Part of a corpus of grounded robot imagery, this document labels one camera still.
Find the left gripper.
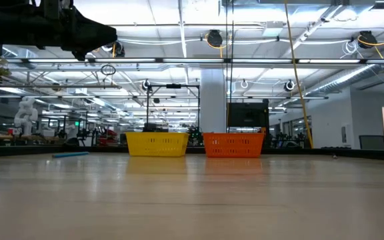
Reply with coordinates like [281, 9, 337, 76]
[18, 8, 118, 61]

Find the yellow plastic basket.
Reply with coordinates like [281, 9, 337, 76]
[125, 131, 191, 158]

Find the black monitor screen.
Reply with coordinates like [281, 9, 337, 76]
[227, 102, 270, 129]

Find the black gantry frame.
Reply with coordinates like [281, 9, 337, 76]
[146, 83, 201, 133]

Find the long ceiling light bar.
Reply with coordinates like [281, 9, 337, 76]
[3, 57, 384, 65]

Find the black hanging cable loop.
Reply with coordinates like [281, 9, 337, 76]
[100, 63, 117, 76]

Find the silver ventilation duct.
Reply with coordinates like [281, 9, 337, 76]
[307, 63, 384, 96]

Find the black metal table frame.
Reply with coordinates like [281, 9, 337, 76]
[0, 145, 384, 163]

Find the blue pencil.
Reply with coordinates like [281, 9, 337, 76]
[51, 151, 90, 159]

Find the red equipment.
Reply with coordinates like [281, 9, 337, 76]
[97, 128, 119, 147]

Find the orange plastic basket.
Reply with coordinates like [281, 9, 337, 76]
[202, 132, 266, 159]

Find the white building column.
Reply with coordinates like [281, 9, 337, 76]
[200, 69, 228, 133]

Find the yellow hanging cable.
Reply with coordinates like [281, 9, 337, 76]
[283, 0, 315, 149]

